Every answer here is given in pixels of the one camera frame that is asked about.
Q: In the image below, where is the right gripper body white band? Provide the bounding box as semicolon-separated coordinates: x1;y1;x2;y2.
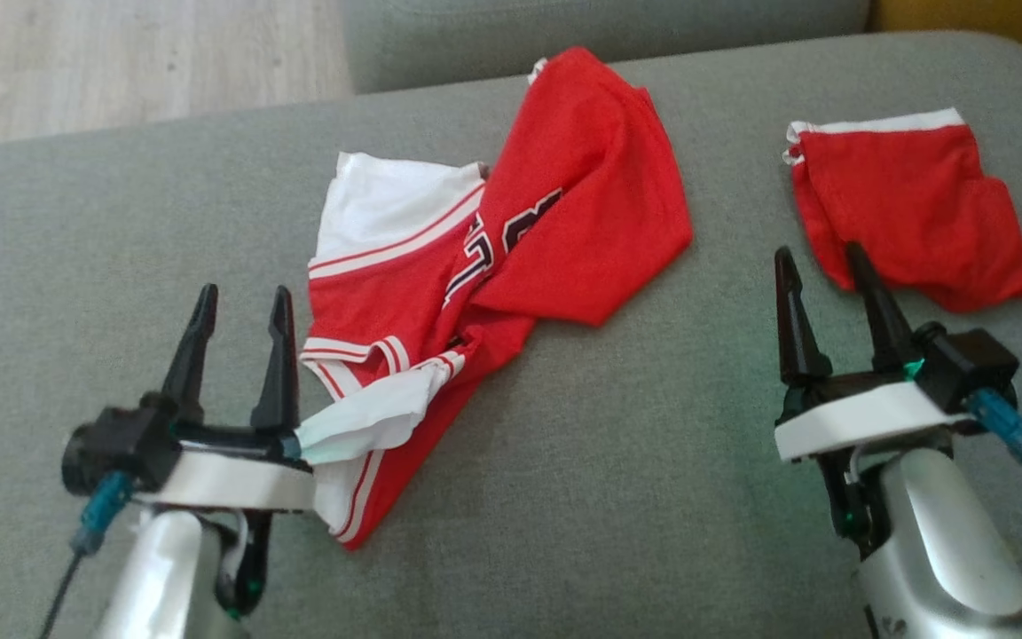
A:
774;371;973;462

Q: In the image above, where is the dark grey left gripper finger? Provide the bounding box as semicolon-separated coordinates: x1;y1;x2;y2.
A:
161;283;219;420
250;285;301;433

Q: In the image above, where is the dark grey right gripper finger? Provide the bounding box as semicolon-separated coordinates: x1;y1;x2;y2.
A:
775;246;833;387
845;241;918;374

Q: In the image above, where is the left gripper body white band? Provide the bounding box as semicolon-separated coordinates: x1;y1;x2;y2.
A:
134;390;317;514

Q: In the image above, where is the red basketball shorts white band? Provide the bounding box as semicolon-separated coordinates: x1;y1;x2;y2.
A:
782;108;1022;313

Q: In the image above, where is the red basketball jersey white trim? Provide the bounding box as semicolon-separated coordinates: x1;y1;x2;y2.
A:
298;46;694;551

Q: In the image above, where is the wide grey sofa seat cushion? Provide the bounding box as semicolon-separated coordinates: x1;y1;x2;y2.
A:
0;31;1022;639

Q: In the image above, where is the left cable teal connector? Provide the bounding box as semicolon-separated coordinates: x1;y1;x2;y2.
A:
36;470;135;639

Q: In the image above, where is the cable teal connector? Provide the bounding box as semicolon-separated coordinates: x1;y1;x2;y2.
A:
963;388;1022;525
36;470;135;639

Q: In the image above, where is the right cable teal connector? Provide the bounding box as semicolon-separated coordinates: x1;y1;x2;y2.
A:
963;388;1022;525

